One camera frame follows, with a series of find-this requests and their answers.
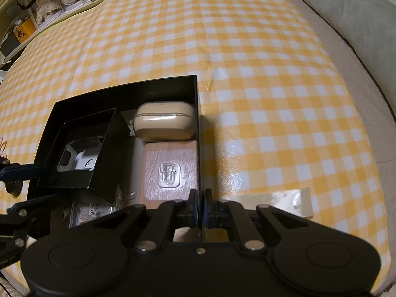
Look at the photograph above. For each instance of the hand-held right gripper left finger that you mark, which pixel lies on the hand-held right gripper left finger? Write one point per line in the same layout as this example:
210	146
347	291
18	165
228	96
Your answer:
193	208

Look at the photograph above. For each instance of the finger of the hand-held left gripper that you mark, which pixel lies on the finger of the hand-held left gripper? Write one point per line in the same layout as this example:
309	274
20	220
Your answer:
21	214
21	171

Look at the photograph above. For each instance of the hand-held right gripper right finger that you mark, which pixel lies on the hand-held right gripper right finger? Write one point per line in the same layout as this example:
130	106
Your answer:
206	212

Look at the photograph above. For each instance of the clear packet with printed card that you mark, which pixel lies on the clear packet with printed card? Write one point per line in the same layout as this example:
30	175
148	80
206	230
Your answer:
88	214

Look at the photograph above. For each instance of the small black box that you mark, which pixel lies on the small black box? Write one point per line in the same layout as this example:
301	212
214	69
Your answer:
106	173

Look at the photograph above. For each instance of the large black cardboard box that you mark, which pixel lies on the large black cardboard box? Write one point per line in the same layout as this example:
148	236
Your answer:
154	89

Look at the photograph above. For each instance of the black round object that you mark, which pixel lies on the black round object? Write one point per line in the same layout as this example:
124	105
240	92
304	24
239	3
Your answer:
13	188

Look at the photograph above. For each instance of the clear plastic hook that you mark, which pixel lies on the clear plastic hook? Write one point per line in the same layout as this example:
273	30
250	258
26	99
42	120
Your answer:
168	174

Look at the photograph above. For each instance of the white adapter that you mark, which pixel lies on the white adapter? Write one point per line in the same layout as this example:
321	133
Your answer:
84	161

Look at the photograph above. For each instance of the clear tape strip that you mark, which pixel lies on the clear tape strip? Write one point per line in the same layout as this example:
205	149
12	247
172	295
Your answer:
278	201

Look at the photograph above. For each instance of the woven mat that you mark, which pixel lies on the woven mat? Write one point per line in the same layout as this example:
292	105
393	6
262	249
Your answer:
9	289

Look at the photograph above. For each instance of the beige earbuds case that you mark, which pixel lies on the beige earbuds case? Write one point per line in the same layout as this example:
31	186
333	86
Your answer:
164	120

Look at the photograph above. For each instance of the dark green box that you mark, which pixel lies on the dark green box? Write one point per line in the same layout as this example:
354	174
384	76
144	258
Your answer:
9	45

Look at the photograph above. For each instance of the yellow box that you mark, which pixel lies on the yellow box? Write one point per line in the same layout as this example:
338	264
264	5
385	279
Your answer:
24	31

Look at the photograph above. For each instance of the yellow white checkered tablecloth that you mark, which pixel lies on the yellow white checkered tablecloth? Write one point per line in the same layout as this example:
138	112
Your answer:
216	52

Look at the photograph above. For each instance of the beige bed sheet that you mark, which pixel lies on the beige bed sheet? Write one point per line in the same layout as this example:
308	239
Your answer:
362	105

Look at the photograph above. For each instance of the white fluffy rug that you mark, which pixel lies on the white fluffy rug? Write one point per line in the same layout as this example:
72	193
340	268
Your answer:
386	292

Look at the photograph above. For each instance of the grey pillow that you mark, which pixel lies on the grey pillow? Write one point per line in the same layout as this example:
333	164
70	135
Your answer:
355	15

